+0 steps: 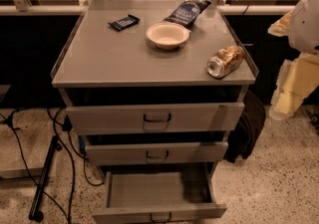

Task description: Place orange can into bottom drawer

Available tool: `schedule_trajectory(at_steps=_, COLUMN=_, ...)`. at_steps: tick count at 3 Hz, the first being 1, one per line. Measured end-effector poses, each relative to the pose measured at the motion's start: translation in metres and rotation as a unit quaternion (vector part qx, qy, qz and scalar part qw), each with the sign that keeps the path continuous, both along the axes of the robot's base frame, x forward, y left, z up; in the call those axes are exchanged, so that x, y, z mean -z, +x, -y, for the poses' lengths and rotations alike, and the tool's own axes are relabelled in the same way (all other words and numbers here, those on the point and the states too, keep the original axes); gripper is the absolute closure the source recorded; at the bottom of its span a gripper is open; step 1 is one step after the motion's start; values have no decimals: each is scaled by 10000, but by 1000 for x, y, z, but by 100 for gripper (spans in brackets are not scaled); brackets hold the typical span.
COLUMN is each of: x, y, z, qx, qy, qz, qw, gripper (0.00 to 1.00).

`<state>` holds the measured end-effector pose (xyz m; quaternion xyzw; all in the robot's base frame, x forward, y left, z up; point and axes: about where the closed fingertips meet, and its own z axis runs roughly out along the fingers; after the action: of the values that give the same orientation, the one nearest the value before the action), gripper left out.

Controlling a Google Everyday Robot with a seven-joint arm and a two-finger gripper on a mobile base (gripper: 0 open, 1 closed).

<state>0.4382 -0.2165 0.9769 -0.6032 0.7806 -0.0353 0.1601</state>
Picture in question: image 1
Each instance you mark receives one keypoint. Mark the dark blue chip bag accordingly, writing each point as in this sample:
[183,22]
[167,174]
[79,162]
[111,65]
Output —
[187,12]

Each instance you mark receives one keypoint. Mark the bottom grey drawer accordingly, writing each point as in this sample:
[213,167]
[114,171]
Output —
[167,196]

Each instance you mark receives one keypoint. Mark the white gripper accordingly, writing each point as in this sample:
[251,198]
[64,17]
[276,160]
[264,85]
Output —
[305,25]

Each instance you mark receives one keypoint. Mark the black floor stand bar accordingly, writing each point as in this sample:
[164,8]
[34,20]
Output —
[35,213]

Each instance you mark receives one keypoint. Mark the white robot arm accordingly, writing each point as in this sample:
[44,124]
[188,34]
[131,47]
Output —
[303,34]

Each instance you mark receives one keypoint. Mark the grey metal drawer cabinet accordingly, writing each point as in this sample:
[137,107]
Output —
[103,67]

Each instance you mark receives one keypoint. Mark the white bowl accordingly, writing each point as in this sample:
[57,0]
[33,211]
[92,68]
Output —
[167,36]

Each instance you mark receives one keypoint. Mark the black bag on floor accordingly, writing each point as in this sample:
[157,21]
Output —
[242,140]

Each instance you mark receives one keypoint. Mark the middle grey drawer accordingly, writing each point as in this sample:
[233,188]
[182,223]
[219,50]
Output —
[156,153]

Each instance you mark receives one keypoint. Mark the grey drawer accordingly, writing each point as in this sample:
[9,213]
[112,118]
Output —
[156,153]
[154,118]
[167,196]

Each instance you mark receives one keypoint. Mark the top grey drawer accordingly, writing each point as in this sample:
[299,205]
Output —
[154,118]

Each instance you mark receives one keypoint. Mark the orange gold soda can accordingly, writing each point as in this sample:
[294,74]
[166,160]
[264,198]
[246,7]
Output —
[225,61]

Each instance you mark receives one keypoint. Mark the dark blue candy bar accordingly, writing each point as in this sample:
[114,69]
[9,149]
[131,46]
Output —
[125,23]

